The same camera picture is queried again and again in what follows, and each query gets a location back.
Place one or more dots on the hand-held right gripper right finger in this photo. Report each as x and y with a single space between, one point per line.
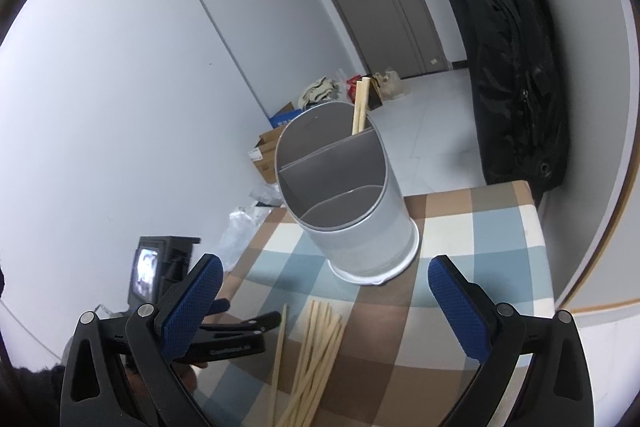
457 307

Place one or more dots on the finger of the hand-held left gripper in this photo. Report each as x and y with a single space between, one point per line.
220 305
240 323

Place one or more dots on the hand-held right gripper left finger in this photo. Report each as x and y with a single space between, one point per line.
192 307

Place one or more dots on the wooden chopstick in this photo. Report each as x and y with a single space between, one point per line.
365 104
277 357
356 112

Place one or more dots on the bundle of wooden chopsticks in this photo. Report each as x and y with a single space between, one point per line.
320 347

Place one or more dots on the grey metal utensil holder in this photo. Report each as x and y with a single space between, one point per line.
365 237

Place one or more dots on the person's left forearm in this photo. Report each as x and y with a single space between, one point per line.
30 397

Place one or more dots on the person's left hand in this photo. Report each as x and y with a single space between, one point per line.
192 379

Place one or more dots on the checked tablecloth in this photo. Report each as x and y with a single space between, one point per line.
450 227

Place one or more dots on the clear plastic bags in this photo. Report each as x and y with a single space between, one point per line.
245 217

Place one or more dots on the brown cardboard box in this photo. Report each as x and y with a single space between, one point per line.
262 154

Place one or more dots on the blue cardboard box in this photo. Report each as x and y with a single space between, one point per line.
280 119

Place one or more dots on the yellow and black box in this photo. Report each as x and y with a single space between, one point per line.
374 99

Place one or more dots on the black backpack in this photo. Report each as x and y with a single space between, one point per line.
510 82

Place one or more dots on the beige plastic bag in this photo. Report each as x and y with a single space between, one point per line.
392 84

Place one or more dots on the beige cloth pile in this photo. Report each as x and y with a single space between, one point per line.
317 89

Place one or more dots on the red plastic bag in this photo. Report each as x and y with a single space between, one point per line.
352 84

